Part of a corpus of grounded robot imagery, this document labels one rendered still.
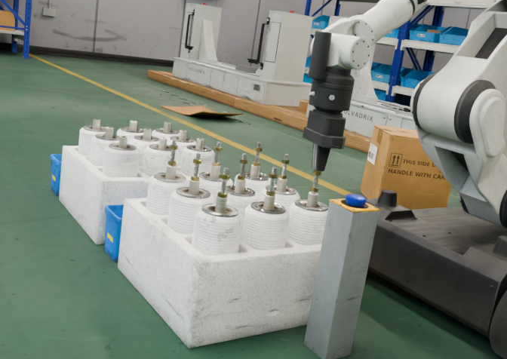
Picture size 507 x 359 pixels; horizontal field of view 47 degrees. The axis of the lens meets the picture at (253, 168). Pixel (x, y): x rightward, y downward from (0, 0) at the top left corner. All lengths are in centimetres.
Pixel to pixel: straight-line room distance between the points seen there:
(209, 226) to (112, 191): 50
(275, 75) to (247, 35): 417
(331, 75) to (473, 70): 35
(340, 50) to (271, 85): 339
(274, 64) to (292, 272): 347
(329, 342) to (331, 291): 10
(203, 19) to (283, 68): 143
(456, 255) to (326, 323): 38
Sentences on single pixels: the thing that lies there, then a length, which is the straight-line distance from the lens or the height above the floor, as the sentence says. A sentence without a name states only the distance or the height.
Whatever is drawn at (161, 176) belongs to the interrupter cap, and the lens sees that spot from 137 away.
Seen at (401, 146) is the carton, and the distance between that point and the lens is 237.
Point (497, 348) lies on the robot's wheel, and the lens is 137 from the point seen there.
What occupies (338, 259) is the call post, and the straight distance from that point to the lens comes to 114.
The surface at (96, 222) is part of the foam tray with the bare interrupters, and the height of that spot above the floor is 6.
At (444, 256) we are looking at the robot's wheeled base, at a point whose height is 18.
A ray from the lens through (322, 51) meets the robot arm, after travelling 120.
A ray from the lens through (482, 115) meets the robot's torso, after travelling 134.
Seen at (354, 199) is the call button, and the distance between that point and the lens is 112.
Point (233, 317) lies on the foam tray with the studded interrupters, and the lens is 120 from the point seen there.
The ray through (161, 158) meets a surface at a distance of 164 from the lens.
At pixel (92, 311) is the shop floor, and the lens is 129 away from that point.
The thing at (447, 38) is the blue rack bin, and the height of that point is 86.
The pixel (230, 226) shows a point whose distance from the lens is 114.
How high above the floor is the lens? 60
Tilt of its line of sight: 13 degrees down
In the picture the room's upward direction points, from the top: 8 degrees clockwise
